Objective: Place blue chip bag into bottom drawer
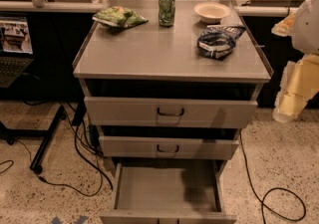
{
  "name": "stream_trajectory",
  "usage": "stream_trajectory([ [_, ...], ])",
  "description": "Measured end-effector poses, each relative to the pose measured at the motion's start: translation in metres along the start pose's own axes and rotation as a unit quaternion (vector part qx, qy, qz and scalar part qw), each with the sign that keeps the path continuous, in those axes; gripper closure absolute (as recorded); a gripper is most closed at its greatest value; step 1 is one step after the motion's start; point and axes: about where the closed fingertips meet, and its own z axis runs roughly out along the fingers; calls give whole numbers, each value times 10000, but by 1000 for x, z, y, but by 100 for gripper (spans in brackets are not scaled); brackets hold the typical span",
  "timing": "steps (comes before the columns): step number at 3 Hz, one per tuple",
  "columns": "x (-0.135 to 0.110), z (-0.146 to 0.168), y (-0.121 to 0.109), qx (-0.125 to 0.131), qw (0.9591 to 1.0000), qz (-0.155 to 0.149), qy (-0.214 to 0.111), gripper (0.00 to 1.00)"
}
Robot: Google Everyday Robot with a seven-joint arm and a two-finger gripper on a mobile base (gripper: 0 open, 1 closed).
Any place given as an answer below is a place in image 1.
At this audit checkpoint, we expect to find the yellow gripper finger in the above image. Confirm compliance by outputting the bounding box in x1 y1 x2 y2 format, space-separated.
272 54 319 123
271 13 296 37

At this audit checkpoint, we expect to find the blue chip bag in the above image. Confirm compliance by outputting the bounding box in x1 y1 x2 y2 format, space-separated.
197 25 246 60

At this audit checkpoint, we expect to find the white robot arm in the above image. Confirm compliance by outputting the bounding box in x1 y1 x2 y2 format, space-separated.
271 0 319 123

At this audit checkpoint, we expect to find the grey metal drawer cabinet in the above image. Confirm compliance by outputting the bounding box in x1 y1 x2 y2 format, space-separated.
72 0 274 224

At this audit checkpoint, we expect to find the green chip bag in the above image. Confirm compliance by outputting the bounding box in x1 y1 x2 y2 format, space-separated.
93 6 148 29

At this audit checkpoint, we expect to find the bottom grey drawer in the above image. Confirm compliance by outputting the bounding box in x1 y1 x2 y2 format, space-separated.
101 159 236 224

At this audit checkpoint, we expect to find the grey drawer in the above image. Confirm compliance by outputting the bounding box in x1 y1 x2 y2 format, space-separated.
84 97 257 128
100 136 238 160
101 159 236 224

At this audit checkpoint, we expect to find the top grey drawer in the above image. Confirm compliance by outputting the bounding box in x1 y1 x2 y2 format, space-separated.
84 97 257 128

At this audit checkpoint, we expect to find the middle grey drawer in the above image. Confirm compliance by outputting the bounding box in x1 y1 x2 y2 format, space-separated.
100 136 238 160

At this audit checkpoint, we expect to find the white bowl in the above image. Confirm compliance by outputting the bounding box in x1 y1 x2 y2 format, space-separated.
194 2 230 24

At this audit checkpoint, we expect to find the green soda can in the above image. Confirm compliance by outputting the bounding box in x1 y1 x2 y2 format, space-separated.
159 0 175 27

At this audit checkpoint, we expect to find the open laptop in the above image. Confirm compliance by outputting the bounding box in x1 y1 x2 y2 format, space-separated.
0 13 34 88

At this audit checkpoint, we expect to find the black laptop stand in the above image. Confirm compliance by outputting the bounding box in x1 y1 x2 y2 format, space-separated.
0 107 66 174

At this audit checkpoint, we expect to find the black cable right floor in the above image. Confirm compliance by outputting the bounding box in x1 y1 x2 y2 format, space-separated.
238 131 307 224

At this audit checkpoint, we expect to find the black cable floor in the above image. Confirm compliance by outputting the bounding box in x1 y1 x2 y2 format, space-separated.
238 131 307 224
37 102 115 198

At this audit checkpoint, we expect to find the black cable left floor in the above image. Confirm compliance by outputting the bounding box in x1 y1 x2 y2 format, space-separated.
37 102 115 198

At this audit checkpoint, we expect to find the short black cable far left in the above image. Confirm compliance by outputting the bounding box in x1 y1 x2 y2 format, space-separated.
0 159 15 175

